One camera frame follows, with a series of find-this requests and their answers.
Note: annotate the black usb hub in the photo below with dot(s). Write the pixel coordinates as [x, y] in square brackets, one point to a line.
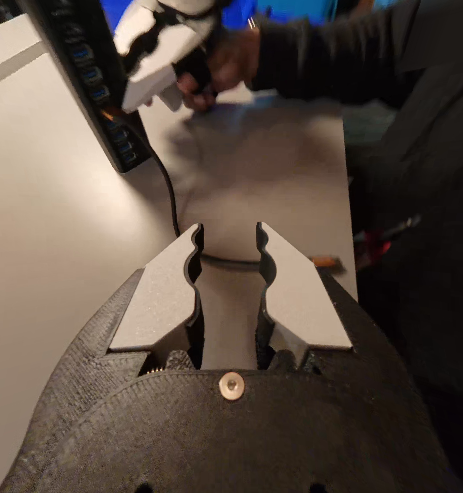
[81, 57]

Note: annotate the person's right hand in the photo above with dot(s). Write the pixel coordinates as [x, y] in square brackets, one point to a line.
[235, 61]

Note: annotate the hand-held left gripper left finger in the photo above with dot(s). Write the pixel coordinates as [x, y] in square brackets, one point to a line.
[158, 304]

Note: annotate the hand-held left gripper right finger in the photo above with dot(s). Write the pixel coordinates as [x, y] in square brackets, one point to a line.
[304, 304]

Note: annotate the person's right forearm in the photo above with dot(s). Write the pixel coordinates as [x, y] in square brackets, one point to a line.
[312, 57]

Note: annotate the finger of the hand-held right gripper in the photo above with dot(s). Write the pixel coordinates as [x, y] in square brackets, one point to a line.
[135, 27]
[150, 81]

